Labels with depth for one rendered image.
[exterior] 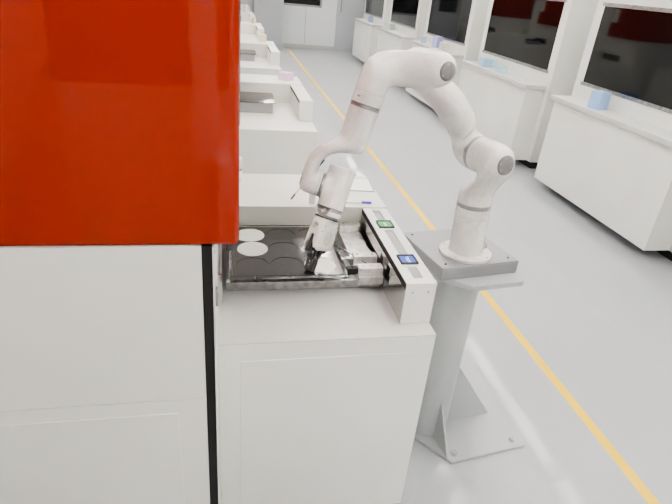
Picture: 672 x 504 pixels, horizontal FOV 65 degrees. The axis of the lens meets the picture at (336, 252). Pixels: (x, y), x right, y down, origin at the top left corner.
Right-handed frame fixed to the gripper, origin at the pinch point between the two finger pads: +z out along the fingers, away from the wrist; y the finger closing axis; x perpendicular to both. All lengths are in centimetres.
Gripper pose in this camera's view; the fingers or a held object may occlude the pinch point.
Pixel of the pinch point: (311, 264)
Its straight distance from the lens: 165.6
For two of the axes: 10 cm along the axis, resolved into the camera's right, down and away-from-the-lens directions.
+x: -8.2, -3.3, 4.8
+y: 4.8, 0.7, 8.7
